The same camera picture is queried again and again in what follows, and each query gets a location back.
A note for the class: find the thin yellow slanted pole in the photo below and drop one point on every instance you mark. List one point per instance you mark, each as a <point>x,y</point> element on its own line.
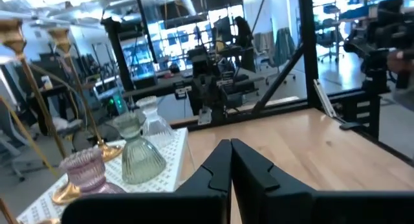
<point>8,212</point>
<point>29,138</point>

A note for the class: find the chair with grey jacket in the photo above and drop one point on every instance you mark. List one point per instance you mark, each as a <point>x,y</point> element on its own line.
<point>281,49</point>

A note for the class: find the small paper cup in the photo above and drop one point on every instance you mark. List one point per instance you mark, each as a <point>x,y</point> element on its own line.
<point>47,83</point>

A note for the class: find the tall brass candlestick holder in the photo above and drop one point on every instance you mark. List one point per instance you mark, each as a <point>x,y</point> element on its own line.
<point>11,36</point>
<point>110,151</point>

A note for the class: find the black diagonal frame strut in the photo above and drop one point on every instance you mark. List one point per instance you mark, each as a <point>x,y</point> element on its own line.
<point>278,80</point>

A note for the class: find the black office chair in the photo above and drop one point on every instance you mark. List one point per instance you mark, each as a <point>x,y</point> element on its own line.
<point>330,39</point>

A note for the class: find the box with green light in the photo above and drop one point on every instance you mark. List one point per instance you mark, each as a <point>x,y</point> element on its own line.
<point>115,104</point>

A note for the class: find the thick black background column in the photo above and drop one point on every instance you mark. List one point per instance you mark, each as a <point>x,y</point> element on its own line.
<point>118,55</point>

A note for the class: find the black table frame rail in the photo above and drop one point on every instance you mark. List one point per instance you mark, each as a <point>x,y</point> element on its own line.
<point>275,108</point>

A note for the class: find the grey office chair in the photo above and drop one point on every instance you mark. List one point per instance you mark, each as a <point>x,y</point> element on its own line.
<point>9,143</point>

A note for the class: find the dark background desk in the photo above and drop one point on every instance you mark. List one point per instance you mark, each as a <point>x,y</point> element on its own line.
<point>61,91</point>

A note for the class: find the black vertical frame post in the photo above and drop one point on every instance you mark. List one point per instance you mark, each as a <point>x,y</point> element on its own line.
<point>309,49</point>

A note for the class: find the white perforated metal shelf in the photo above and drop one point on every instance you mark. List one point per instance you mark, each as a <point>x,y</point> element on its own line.
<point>168,159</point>

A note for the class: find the silver metal bar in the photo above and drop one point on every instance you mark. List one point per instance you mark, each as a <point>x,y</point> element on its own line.
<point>324,99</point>

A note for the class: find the pink ribbed glass candle holder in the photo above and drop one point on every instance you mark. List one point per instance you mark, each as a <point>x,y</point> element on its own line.
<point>85,173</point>

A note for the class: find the clear ribbed glass candle holder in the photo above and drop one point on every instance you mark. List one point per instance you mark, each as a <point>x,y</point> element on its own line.
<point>155,123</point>

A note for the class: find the short brass candlestick holder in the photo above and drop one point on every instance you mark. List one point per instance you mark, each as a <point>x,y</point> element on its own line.
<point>48,221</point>

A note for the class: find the person's hand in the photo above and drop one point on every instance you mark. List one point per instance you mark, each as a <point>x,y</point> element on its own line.
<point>401,60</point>

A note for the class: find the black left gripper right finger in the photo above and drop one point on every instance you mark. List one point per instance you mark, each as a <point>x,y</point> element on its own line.
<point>255,198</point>

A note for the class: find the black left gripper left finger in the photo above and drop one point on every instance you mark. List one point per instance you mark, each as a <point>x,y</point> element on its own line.
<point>216,175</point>

